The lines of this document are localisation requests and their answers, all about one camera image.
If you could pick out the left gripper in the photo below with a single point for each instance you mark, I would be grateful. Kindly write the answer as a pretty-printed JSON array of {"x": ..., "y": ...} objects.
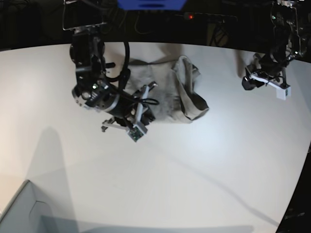
[{"x": 265, "y": 71}]

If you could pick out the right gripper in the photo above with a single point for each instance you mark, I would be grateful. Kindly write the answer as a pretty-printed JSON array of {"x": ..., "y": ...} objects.
[{"x": 132, "y": 109}]

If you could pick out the beige t-shirt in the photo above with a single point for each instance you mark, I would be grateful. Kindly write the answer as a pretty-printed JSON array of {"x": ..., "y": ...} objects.
[{"x": 176, "y": 80}]

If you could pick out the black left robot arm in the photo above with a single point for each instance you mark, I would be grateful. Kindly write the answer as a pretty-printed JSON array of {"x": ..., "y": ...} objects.
[{"x": 291, "y": 21}]

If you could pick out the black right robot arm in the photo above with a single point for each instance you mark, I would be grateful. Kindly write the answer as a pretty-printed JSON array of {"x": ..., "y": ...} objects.
[{"x": 94, "y": 89}]

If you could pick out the black power strip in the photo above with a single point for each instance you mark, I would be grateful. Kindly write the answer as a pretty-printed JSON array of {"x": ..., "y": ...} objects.
[{"x": 208, "y": 18}]

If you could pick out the blue bin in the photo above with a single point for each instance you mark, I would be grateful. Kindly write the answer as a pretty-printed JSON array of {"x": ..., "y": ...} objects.
[{"x": 135, "y": 5}]

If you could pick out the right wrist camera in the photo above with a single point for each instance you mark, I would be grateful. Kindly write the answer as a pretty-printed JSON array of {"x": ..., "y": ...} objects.
[{"x": 137, "y": 132}]

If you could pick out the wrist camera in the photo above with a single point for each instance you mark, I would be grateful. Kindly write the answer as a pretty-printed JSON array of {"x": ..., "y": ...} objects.
[
  {"x": 137, "y": 132},
  {"x": 283, "y": 94}
]

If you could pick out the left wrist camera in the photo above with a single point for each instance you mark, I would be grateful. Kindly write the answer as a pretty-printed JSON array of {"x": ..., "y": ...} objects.
[{"x": 283, "y": 94}]

